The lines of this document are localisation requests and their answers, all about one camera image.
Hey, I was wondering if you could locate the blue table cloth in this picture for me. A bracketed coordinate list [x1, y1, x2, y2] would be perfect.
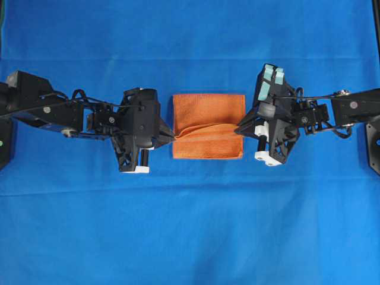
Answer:
[1, 1, 379, 284]

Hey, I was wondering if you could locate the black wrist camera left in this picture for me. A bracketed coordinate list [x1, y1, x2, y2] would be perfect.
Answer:
[120, 87, 159, 107]

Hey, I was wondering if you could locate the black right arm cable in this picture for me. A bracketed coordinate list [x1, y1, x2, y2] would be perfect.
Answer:
[271, 87, 342, 103]

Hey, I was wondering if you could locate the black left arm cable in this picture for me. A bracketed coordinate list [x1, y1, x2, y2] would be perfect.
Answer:
[38, 88, 146, 111]

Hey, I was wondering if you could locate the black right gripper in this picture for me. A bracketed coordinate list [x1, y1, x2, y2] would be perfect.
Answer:
[235, 102, 300, 167]

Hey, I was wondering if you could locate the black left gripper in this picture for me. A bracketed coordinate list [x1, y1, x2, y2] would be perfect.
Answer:
[111, 104, 175, 173]

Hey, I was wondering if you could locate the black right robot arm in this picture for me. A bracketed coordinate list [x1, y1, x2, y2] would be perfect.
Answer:
[235, 88, 379, 166]

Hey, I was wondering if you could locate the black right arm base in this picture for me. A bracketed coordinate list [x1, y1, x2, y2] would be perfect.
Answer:
[365, 120, 380, 175]

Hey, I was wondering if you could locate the orange microfiber towel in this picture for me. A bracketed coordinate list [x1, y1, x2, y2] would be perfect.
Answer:
[172, 93, 245, 160]

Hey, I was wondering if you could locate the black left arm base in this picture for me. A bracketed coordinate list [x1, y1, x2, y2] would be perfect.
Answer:
[0, 118, 17, 170]

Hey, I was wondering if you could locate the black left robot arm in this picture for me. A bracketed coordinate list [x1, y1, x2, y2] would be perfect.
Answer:
[1, 71, 175, 173]

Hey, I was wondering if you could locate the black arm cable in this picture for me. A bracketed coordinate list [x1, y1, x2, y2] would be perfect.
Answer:
[38, 88, 146, 111]
[271, 87, 342, 103]

